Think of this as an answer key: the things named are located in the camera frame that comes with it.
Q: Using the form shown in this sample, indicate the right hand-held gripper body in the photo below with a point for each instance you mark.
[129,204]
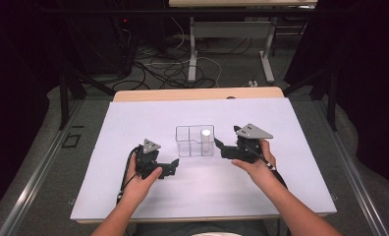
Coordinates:
[248,149]

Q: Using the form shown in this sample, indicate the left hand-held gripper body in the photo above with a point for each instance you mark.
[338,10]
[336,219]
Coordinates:
[148,157]

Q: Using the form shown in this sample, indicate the white cylindrical tube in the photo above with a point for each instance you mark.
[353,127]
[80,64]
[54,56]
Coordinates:
[206,141]

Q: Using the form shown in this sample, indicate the clear plastic compartment organizer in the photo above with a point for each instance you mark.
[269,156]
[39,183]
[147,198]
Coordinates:
[191,144]

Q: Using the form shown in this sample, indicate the person's right hand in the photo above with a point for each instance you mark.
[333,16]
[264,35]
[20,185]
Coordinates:
[261,170]

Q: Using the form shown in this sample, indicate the person's left hand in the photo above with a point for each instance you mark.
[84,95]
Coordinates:
[135,188]

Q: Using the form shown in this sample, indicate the white power strip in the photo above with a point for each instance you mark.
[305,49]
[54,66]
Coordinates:
[253,83]

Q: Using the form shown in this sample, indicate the person's torso clothing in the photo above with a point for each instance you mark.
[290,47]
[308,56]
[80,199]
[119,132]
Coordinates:
[202,229]

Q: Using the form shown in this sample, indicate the black metal stand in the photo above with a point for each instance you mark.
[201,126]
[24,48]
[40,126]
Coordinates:
[71,88]
[326,88]

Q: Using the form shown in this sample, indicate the white-legged desk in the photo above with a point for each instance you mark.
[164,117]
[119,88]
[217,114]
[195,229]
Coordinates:
[232,29]

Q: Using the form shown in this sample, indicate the black computer tower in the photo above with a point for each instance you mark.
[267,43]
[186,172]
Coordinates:
[109,46]

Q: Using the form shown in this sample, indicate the dark curtain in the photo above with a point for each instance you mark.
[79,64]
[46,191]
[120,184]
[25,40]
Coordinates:
[15,98]
[376,91]

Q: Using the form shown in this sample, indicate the metal floor rail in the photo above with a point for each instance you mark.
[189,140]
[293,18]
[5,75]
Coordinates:
[353,177]
[35,177]

